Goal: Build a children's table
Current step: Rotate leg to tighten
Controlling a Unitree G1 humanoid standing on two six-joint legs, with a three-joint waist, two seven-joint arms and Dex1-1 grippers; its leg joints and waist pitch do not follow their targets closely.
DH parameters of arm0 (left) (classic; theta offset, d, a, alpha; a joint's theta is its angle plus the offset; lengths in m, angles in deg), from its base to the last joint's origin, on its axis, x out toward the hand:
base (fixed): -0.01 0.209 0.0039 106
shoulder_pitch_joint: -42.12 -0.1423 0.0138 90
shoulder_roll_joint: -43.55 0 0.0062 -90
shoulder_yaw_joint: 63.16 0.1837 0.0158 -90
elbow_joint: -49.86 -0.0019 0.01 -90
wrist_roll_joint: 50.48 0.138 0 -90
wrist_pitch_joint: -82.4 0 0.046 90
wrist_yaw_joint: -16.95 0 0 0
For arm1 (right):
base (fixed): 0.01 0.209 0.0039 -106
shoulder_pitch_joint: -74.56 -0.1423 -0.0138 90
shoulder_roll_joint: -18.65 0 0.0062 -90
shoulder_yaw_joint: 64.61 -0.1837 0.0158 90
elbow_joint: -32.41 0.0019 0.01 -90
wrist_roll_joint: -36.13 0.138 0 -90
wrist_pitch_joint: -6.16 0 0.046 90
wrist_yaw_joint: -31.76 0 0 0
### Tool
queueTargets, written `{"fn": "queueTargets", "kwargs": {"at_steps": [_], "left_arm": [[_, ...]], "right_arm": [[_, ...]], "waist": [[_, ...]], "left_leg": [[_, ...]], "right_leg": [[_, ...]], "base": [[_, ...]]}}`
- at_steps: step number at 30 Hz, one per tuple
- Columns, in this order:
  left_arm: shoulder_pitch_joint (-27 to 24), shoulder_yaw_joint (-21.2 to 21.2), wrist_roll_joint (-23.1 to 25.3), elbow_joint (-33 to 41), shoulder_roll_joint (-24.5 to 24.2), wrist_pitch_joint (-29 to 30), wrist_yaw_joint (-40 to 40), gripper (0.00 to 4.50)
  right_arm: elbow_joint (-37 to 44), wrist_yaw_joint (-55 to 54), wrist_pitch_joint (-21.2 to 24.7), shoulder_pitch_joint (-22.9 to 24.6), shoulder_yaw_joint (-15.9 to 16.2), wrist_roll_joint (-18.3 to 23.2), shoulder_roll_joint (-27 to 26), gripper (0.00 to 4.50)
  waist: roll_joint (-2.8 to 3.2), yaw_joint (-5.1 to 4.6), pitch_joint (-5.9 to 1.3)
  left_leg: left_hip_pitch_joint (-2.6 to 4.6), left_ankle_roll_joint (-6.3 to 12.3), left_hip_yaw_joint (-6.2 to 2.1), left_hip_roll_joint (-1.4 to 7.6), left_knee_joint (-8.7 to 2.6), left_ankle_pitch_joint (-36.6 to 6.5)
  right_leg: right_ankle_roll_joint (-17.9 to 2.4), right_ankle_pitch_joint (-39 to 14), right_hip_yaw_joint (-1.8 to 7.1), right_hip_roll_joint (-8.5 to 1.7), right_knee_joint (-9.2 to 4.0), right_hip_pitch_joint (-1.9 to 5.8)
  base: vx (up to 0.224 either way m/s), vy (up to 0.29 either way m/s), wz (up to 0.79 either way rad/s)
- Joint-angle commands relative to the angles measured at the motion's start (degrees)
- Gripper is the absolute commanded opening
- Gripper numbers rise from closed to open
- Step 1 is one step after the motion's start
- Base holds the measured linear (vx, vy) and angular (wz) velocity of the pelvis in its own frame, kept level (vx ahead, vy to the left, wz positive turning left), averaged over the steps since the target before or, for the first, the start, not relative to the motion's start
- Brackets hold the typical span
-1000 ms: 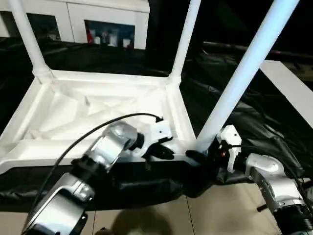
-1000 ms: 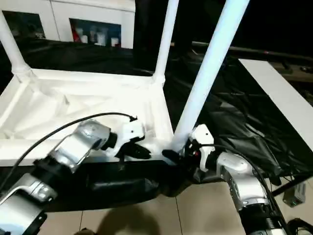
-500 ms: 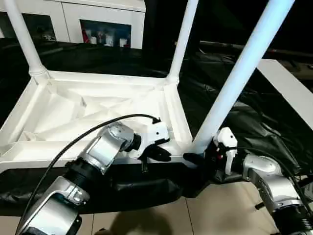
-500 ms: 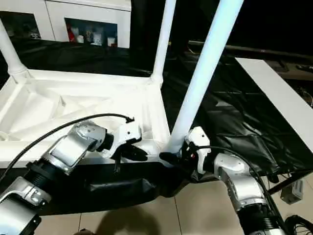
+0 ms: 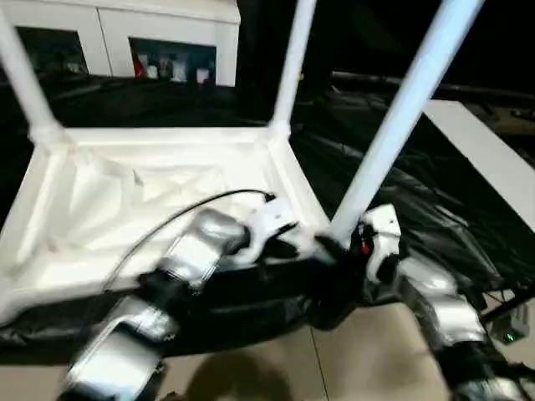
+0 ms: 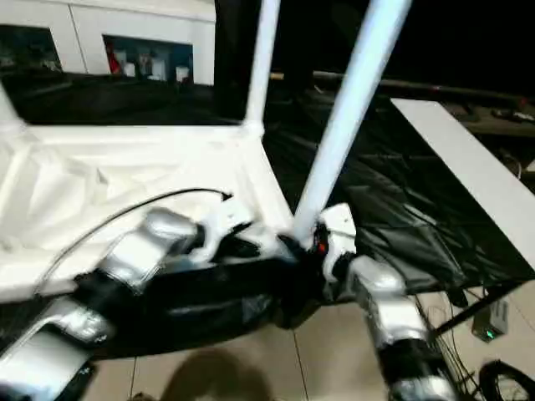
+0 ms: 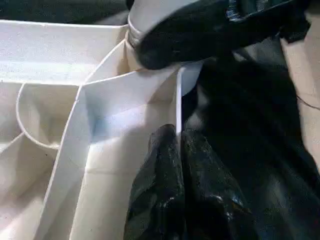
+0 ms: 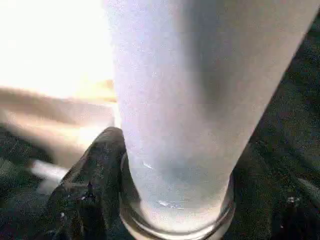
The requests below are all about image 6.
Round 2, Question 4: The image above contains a white board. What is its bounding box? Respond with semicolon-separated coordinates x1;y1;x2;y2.
388;99;535;269

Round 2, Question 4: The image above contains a thin black floor cable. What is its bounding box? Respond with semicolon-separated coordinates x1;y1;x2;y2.
421;292;490;401

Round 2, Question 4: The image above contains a white plastic table top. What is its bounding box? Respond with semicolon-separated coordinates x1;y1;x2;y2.
0;123;303;301

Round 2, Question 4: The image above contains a dark cabinet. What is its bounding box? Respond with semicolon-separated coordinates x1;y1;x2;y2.
213;0;535;91

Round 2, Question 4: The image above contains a black stand bar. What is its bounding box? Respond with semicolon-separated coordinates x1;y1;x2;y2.
433;286;516;336

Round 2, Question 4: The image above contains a black plastic mat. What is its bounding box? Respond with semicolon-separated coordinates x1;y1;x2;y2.
0;70;535;363

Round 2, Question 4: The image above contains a clear plastic container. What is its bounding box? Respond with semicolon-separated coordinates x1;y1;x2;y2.
146;56;166;81

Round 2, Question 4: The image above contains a black power adapter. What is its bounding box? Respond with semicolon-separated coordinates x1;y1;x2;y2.
449;287;469;309

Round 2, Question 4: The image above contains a grey power supply box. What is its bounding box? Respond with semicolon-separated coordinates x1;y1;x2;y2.
471;298;512;344

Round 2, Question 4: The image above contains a white cabinet with glass doors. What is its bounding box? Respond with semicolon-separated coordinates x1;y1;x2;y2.
0;0;217;88

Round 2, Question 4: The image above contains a white plastic table leg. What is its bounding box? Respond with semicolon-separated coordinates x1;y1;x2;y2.
0;81;27;134
241;0;283;135
291;0;414;244

